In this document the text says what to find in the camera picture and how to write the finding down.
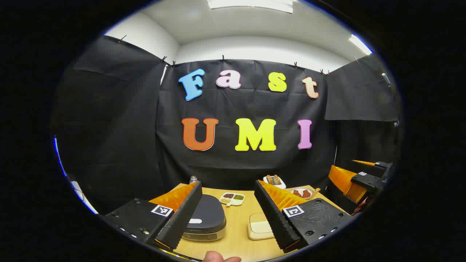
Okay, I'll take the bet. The small ceiling light panel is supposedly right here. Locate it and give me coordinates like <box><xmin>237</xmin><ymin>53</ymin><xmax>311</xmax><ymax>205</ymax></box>
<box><xmin>349</xmin><ymin>35</ymin><xmax>372</xmax><ymax>55</ymax></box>

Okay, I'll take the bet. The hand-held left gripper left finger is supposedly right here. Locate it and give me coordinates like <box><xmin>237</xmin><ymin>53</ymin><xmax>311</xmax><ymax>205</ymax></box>
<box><xmin>99</xmin><ymin>181</ymin><xmax>203</xmax><ymax>251</ymax></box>

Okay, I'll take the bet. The black backdrop cloth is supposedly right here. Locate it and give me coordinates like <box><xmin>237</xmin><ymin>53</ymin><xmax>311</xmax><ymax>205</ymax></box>
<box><xmin>51</xmin><ymin>35</ymin><xmax>399</xmax><ymax>215</ymax></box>

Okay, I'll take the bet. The white divided grain dish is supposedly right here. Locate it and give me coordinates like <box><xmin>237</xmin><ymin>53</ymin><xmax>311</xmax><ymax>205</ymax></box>
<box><xmin>219</xmin><ymin>192</ymin><xmax>245</xmax><ymax>207</ymax></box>

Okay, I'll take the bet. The black and silver rice cooker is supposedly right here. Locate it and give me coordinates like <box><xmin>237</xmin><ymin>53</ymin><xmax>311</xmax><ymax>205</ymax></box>
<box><xmin>182</xmin><ymin>194</ymin><xmax>227</xmax><ymax>241</ymax></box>

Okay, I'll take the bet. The white toaster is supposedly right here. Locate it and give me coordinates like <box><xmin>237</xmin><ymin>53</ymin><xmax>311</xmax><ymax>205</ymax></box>
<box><xmin>263</xmin><ymin>175</ymin><xmax>287</xmax><ymax>190</ymax></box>

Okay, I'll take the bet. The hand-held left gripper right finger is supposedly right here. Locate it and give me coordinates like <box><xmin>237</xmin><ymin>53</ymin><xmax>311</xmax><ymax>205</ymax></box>
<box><xmin>254</xmin><ymin>180</ymin><xmax>354</xmax><ymax>254</ymax></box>

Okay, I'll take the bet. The large ceiling light panel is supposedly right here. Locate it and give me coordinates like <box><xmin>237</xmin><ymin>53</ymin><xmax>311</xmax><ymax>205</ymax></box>
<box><xmin>208</xmin><ymin>0</ymin><xmax>293</xmax><ymax>14</ymax></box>

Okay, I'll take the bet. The white round plate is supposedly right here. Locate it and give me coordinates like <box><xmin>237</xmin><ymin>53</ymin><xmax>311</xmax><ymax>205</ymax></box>
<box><xmin>289</xmin><ymin>186</ymin><xmax>316</xmax><ymax>201</ymax></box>

